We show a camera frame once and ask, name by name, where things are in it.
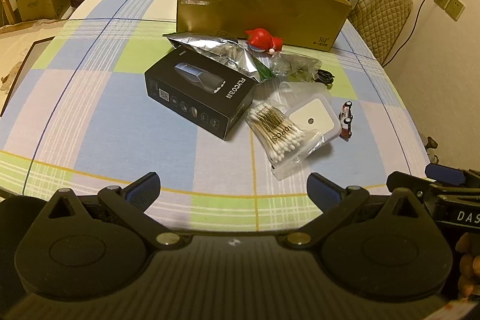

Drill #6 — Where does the cotton swabs bag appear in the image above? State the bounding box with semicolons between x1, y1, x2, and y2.
245;101;325;181

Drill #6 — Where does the red toy car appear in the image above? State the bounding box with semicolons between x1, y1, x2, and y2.
338;101;353;140

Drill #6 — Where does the white square plastic case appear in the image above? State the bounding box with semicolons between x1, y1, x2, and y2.
286;94;341;143

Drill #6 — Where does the black shaver box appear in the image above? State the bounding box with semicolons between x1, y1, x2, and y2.
144;46;257;140

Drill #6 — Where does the silver foil tea pouch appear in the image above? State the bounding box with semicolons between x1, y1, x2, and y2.
163;33;274;83

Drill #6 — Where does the red cat figurine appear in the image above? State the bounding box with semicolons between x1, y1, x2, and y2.
246;28;283;54

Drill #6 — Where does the translucent plastic cup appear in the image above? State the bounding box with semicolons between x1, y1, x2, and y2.
279;81;332;107

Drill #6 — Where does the clear bag with white pads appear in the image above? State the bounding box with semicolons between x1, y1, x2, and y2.
270;52;322;79

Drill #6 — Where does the person's right hand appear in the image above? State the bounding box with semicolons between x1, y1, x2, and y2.
456;233;479;299

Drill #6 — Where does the checkered bed sheet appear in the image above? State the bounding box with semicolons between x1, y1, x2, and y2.
1;0;429;232

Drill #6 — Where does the quilted beige chair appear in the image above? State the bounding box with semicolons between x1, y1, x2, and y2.
348;0;413;63

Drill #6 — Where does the dark framed floor panel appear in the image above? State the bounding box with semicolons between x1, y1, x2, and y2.
1;37;54;115

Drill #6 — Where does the brown cardboard box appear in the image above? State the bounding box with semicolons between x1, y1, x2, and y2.
176;0;352;51

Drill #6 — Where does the black wall cable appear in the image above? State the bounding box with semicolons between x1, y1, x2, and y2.
381;0;440;68

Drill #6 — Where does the wall power socket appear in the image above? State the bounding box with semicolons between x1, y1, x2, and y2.
433;0;465;21

